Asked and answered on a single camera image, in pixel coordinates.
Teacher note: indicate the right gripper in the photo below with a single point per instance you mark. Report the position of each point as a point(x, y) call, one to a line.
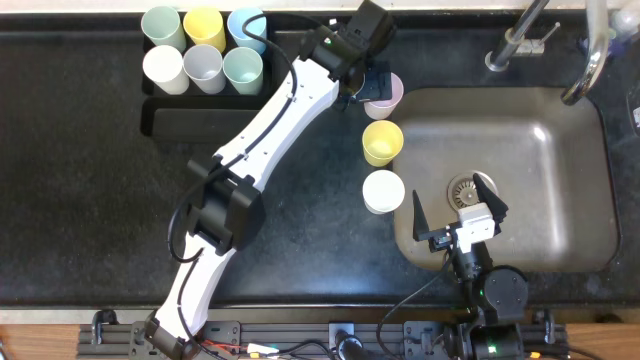
point(442, 235)

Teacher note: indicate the white cup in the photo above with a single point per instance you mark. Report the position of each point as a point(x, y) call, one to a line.
point(162, 67)
point(382, 190)

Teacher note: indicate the yellow cup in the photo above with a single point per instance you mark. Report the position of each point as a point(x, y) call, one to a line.
point(382, 142)
point(202, 25)

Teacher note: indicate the pink cup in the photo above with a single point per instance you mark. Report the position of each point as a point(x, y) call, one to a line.
point(382, 110)

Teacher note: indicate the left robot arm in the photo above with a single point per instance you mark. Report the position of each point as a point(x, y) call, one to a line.
point(280, 125)

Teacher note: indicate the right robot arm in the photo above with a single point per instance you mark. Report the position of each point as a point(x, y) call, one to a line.
point(505, 292)

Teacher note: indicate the steel sink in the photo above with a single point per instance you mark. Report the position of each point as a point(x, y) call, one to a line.
point(540, 200)

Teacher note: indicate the dark container with white label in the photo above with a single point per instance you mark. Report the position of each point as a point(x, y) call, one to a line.
point(635, 115)

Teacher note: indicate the steel tap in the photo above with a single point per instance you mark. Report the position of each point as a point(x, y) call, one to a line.
point(597, 50)

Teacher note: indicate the blue soap bottle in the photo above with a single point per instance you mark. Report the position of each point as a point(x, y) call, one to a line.
point(625, 22)

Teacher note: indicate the green cup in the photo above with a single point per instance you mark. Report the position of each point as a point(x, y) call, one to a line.
point(160, 25)
point(242, 67)

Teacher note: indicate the blue cup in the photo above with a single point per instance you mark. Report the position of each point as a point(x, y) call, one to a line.
point(252, 32)

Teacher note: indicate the black tray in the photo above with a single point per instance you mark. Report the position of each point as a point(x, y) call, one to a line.
point(200, 122)

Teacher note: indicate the grey cup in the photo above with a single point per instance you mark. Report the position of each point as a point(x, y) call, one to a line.
point(202, 65)

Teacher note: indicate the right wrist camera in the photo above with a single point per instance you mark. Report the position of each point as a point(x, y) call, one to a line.
point(475, 222)

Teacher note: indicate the mounting rail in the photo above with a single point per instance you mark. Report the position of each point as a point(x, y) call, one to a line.
point(300, 335)

